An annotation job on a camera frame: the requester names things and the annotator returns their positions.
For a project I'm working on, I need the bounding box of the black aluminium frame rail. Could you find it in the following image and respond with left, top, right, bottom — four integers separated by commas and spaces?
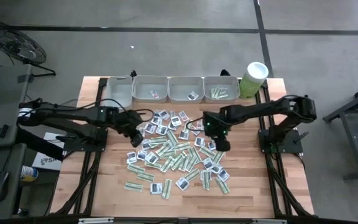
84, 151, 104, 216
263, 91, 294, 217
73, 77, 109, 216
255, 91, 284, 217

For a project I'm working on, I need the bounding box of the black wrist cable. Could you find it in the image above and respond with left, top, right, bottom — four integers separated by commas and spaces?
73, 98, 155, 124
185, 115, 206, 131

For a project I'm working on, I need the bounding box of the green disinfectant wipes canister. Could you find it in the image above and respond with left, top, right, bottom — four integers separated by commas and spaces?
239, 61, 270, 100

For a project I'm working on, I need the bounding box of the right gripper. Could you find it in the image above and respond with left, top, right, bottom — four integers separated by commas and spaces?
203, 108, 231, 152

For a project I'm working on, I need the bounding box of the light grey plastic bin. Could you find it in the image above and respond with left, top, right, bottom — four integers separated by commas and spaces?
203, 76, 241, 105
168, 76, 205, 105
105, 75, 134, 113
131, 75, 169, 104

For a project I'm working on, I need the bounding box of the white printed cardboard box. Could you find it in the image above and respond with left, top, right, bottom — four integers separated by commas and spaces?
31, 132, 65, 171

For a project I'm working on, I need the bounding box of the black cable sleeve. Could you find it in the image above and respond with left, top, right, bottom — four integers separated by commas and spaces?
16, 126, 65, 162

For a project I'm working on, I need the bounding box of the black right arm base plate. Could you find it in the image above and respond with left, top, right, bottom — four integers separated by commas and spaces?
258, 129, 304, 154

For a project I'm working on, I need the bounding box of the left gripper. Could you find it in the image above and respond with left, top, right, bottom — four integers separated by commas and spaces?
113, 108, 145, 149

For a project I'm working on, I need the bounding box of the black table edge bar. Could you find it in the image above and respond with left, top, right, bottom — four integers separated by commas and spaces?
0, 214, 358, 224

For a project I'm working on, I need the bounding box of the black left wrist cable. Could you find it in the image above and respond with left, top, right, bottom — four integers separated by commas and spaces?
73, 98, 155, 124

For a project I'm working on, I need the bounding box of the black aluminium frame brace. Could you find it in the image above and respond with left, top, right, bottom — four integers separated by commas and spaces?
53, 161, 101, 216
268, 163, 313, 217

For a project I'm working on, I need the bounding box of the grey metal bracket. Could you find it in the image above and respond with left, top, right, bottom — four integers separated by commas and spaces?
78, 217, 114, 224
252, 218, 288, 224

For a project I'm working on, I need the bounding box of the black clamp lever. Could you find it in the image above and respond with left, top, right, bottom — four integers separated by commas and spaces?
293, 131, 310, 144

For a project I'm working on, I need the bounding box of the grey metal cart frame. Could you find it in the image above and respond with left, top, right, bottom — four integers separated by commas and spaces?
323, 79, 358, 182

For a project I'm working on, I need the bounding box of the black floor fan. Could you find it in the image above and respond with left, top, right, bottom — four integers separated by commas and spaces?
0, 19, 57, 78

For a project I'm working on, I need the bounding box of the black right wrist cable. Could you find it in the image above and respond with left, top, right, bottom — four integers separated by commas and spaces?
185, 115, 206, 131

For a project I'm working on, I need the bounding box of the grey desk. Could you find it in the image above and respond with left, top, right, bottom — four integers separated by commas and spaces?
0, 63, 33, 218

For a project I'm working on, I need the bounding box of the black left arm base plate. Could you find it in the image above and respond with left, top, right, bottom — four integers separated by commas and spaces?
63, 129, 108, 153

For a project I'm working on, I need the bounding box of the white yellow can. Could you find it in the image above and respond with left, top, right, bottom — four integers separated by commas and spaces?
20, 165, 39, 183

